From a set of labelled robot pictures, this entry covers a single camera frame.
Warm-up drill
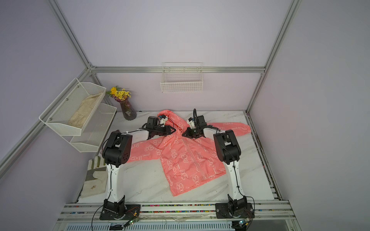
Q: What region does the yellow flower bouquet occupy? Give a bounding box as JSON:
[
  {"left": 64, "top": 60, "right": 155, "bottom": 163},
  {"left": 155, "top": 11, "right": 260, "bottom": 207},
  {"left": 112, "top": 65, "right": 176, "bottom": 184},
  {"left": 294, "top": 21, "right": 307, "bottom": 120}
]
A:
[{"left": 106, "top": 86, "right": 132, "bottom": 102}]

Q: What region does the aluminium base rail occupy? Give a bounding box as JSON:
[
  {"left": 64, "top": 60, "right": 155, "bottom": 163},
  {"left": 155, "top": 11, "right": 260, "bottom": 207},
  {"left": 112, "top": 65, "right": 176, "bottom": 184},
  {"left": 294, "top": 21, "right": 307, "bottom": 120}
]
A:
[{"left": 53, "top": 201, "right": 301, "bottom": 231}]

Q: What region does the beige glove on shelf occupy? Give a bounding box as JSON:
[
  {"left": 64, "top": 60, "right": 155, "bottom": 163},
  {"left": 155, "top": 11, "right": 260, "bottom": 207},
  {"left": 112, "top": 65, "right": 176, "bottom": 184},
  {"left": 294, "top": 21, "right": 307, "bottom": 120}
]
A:
[{"left": 68, "top": 93, "right": 102, "bottom": 129}]

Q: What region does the white wire wall basket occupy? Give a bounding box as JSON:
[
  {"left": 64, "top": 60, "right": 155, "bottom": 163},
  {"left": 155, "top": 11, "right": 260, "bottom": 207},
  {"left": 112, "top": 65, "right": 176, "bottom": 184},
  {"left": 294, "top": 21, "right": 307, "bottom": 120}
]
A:
[{"left": 160, "top": 62, "right": 203, "bottom": 93}]

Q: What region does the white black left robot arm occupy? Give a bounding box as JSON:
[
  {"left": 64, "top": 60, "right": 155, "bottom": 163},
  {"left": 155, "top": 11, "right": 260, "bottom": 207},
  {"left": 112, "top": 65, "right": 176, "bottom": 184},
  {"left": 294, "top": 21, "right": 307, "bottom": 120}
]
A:
[{"left": 100, "top": 116, "right": 176, "bottom": 220}]

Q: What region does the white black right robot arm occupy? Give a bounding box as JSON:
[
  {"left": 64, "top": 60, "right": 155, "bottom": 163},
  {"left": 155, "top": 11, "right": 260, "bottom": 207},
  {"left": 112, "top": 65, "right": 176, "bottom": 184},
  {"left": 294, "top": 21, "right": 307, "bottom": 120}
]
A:
[{"left": 182, "top": 110, "right": 250, "bottom": 218}]

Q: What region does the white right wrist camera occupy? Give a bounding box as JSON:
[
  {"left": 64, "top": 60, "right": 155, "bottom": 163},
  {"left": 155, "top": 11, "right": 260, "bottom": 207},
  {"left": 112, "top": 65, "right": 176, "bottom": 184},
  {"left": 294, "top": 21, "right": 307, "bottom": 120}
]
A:
[{"left": 187, "top": 117, "right": 196, "bottom": 129}]

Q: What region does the cream green work glove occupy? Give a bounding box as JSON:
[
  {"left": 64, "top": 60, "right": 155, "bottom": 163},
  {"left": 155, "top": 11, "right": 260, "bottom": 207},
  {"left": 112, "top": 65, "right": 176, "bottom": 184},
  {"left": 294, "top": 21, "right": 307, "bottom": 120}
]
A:
[{"left": 80, "top": 154, "right": 108, "bottom": 198}]

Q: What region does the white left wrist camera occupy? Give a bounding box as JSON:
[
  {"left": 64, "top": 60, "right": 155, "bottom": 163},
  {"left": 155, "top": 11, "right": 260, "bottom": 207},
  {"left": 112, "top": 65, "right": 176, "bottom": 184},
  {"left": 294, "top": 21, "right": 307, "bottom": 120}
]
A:
[{"left": 158, "top": 115, "right": 168, "bottom": 127}]

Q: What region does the pink bear print jacket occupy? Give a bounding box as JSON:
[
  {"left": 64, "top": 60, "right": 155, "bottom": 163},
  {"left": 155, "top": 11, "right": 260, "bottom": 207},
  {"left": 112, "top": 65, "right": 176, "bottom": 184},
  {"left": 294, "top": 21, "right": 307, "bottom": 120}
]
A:
[{"left": 124, "top": 109, "right": 252, "bottom": 197}]

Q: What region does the purple ribbed glass vase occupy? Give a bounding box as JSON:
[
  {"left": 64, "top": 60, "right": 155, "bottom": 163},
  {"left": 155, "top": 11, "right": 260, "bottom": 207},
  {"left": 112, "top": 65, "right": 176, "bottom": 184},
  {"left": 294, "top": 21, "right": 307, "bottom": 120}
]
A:
[{"left": 114, "top": 97, "right": 137, "bottom": 121}]

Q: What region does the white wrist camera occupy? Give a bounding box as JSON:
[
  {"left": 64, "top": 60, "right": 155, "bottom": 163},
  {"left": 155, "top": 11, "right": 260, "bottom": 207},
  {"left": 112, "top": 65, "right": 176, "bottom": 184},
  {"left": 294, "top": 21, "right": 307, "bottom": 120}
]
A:
[
  {"left": 158, "top": 115, "right": 168, "bottom": 127},
  {"left": 187, "top": 117, "right": 196, "bottom": 129}
]

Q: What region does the white mesh two-tier shelf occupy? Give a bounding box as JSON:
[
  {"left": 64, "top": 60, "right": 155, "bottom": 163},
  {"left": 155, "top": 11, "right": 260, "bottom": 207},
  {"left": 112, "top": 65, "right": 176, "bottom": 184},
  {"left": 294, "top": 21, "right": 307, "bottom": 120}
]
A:
[{"left": 39, "top": 79, "right": 117, "bottom": 153}]

